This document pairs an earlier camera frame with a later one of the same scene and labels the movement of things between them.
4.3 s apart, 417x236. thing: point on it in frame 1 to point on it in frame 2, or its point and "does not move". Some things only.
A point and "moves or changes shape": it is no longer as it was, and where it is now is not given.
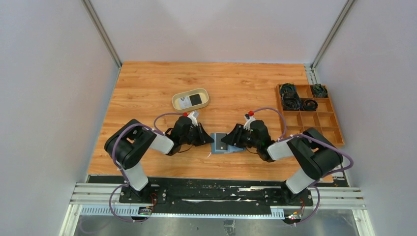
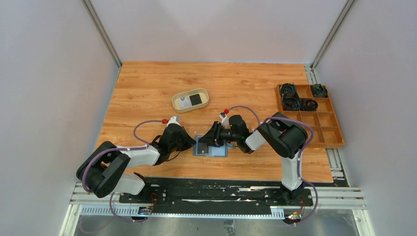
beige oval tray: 191,100 does not move
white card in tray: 185,102 does not move
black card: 221,145 moves or changes shape
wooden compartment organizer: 323,119 does not move
